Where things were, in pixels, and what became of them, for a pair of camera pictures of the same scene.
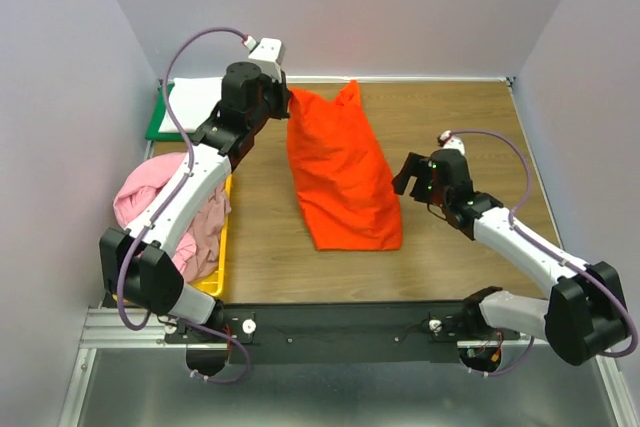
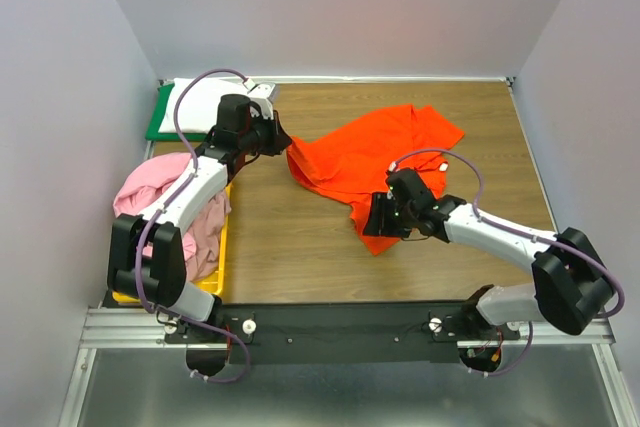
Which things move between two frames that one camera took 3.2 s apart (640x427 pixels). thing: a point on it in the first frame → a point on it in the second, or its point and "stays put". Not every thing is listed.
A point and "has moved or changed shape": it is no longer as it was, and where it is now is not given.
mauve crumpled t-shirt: [206, 234] stays put
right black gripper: [415, 165] → [380, 203]
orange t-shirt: [347, 194] has moved or changed shape
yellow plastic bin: [214, 286] stays put
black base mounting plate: [337, 333] stays put
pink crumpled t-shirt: [138, 183] stays put
